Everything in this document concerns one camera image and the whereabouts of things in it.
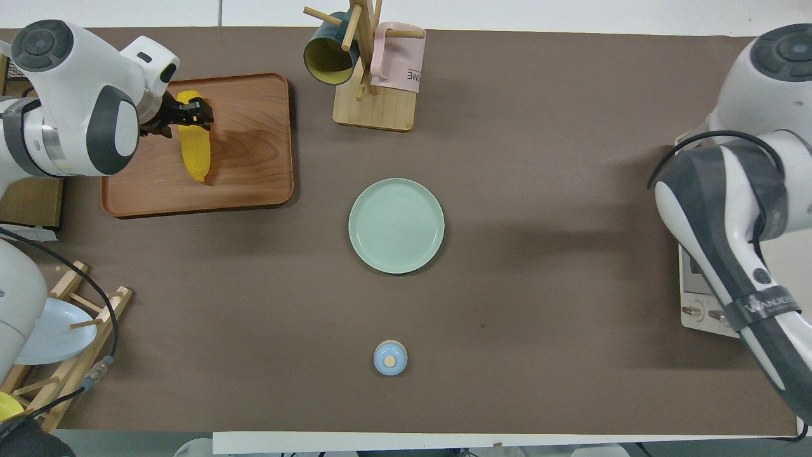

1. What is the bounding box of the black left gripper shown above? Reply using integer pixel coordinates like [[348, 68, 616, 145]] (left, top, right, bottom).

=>
[[141, 92, 214, 139]]

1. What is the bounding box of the yellow corn cob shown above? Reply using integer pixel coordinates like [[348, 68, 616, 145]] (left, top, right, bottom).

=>
[[176, 91, 213, 183]]

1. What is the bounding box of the green round plate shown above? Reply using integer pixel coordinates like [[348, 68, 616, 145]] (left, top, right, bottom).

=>
[[348, 178, 445, 275]]

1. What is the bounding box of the oven door with handle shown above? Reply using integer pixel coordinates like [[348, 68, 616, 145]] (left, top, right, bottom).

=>
[[680, 244, 717, 298]]

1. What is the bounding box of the white toaster oven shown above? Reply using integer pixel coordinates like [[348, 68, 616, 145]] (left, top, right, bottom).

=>
[[674, 114, 746, 338]]

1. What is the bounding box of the brown wooden tray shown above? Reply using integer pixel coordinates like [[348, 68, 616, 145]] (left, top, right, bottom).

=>
[[100, 72, 295, 218]]

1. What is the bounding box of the dark teal mug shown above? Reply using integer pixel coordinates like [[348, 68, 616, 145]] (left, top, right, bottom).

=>
[[303, 11, 362, 86]]

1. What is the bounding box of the wooden mug tree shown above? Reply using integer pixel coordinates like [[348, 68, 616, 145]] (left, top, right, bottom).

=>
[[303, 0, 426, 133]]

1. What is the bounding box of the pink mug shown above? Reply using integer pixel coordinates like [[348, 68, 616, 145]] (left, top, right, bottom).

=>
[[369, 22, 427, 94]]

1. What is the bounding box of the white checked cloth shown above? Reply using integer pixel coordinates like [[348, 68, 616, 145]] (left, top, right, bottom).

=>
[[0, 223, 59, 242]]

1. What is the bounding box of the light blue plate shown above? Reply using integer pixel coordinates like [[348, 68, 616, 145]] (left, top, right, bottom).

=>
[[14, 298, 98, 366]]

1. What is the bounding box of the wooden plate rack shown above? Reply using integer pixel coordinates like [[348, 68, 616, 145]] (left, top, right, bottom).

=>
[[0, 260, 134, 434]]

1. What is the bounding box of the yellow plate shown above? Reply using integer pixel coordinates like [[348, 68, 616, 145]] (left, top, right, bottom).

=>
[[0, 392, 26, 423]]

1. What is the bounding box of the brown table mat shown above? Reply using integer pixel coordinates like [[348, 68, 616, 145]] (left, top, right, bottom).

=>
[[0, 27, 799, 439]]

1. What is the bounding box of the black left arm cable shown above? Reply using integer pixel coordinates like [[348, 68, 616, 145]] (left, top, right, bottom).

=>
[[0, 227, 120, 439]]

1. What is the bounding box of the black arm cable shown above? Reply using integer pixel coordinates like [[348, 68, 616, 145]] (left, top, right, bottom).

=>
[[0, 227, 120, 439], [647, 130, 787, 191]]

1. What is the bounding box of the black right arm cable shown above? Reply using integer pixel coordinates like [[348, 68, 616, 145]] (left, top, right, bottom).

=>
[[647, 130, 787, 191]]

